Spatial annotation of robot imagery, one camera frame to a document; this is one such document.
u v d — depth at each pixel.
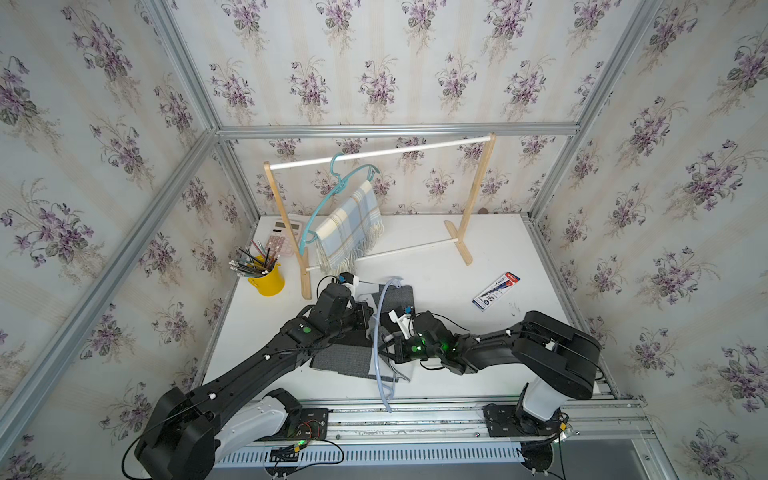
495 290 0.98
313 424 0.73
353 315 0.70
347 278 0.73
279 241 1.11
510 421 0.74
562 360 0.45
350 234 0.88
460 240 1.12
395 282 0.97
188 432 0.38
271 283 0.91
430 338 0.68
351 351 0.85
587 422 0.75
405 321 0.78
